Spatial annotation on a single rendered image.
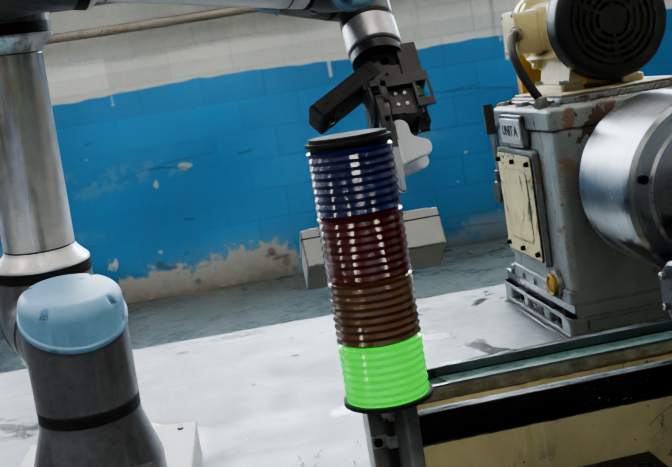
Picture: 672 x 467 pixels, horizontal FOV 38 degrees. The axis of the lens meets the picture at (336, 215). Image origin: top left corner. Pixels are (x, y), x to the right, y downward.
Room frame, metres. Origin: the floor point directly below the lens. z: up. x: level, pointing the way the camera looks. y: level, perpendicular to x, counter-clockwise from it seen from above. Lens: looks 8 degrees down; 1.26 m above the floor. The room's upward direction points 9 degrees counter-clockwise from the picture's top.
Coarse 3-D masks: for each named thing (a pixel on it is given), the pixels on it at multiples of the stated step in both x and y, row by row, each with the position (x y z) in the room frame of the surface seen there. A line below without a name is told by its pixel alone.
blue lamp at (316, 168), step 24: (384, 144) 0.65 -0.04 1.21; (312, 168) 0.66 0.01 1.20; (336, 168) 0.64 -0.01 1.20; (360, 168) 0.64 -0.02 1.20; (384, 168) 0.65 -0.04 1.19; (312, 192) 0.67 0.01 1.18; (336, 192) 0.64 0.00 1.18; (360, 192) 0.64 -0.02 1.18; (384, 192) 0.65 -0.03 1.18; (336, 216) 0.64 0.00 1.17
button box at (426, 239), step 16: (432, 208) 1.17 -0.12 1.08; (416, 224) 1.16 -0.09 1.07; (432, 224) 1.16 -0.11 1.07; (304, 240) 1.15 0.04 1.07; (416, 240) 1.15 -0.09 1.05; (432, 240) 1.15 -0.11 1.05; (304, 256) 1.14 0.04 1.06; (320, 256) 1.14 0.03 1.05; (416, 256) 1.17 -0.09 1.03; (432, 256) 1.18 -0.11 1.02; (304, 272) 1.18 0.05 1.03; (320, 272) 1.15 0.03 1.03
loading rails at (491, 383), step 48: (624, 336) 1.07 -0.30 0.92; (432, 384) 1.02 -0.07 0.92; (480, 384) 1.01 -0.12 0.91; (528, 384) 1.02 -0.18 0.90; (576, 384) 0.92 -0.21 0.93; (624, 384) 0.93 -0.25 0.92; (432, 432) 0.90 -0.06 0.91; (480, 432) 0.91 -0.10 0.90; (528, 432) 0.92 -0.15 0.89; (576, 432) 0.92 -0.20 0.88; (624, 432) 0.93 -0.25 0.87
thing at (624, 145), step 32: (640, 96) 1.38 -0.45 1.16; (608, 128) 1.35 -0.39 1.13; (640, 128) 1.26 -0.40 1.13; (608, 160) 1.30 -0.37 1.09; (640, 160) 1.23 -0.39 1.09; (608, 192) 1.29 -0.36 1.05; (640, 192) 1.23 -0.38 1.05; (608, 224) 1.32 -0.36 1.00; (640, 224) 1.23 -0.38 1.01; (640, 256) 1.29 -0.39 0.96
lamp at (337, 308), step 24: (336, 288) 0.65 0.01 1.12; (360, 288) 0.64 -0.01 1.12; (384, 288) 0.64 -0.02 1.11; (408, 288) 0.65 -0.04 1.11; (336, 312) 0.66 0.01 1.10; (360, 312) 0.64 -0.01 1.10; (384, 312) 0.64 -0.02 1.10; (408, 312) 0.65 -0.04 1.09; (360, 336) 0.64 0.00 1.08; (384, 336) 0.64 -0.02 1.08; (408, 336) 0.65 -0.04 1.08
